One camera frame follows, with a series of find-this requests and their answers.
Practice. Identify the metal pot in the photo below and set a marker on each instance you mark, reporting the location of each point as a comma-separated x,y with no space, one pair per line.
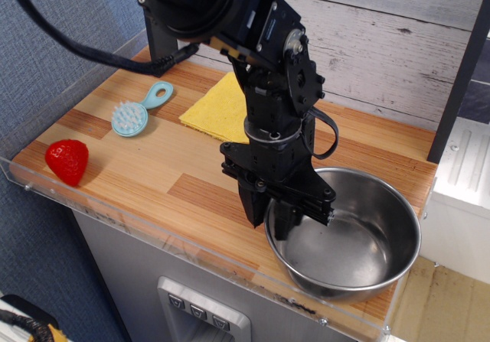
371,241

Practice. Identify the dark right shelf post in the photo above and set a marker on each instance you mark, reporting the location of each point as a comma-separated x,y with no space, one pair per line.
466,69

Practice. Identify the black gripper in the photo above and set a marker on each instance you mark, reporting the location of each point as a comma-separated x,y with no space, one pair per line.
283,173

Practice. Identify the red toy strawberry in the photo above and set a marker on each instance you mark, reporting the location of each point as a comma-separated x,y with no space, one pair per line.
68,159

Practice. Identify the light blue toy brush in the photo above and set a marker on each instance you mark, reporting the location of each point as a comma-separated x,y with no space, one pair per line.
131,118

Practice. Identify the yellow object at corner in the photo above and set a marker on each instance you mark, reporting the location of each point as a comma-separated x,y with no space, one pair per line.
58,336

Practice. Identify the grey toy fridge cabinet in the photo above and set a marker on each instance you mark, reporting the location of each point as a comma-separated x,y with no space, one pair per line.
132,268

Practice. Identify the silver dispenser panel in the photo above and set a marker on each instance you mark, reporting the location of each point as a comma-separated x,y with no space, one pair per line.
199,311

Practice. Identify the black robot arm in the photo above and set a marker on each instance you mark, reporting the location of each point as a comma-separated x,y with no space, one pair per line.
268,48

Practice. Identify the white toy sink unit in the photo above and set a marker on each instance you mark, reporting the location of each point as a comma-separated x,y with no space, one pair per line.
455,220

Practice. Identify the clear acrylic guard rail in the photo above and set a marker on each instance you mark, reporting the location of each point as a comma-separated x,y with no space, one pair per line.
44,256

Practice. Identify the dark shelf post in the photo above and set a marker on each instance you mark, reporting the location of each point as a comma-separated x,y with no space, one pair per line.
466,69
162,45

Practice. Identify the yellow folded towel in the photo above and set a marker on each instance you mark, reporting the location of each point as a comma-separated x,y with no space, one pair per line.
221,112

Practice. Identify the dark left shelf post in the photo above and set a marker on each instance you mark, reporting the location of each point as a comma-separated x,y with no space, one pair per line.
162,45

